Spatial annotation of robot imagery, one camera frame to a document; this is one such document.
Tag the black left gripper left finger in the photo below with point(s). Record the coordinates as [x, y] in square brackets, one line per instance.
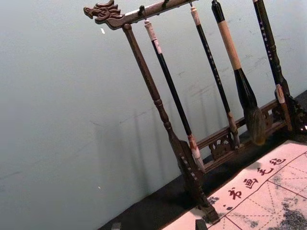
[116, 226]

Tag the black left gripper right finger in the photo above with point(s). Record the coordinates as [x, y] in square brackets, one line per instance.
[202, 225]

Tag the black table cloth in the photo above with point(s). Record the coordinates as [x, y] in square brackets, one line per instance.
[168, 201]

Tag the pink gridded calligraphy felt mat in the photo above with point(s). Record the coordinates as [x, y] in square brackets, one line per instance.
[263, 203]

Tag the black brush with white cap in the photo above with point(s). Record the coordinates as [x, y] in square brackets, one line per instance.
[172, 88]

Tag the thin black brush, grey tip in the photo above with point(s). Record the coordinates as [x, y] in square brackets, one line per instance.
[213, 67]

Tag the dark wooden dragon-head brush rack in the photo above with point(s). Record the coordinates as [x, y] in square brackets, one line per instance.
[143, 69]

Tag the black brush with brown tip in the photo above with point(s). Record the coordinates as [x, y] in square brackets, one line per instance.
[268, 48]

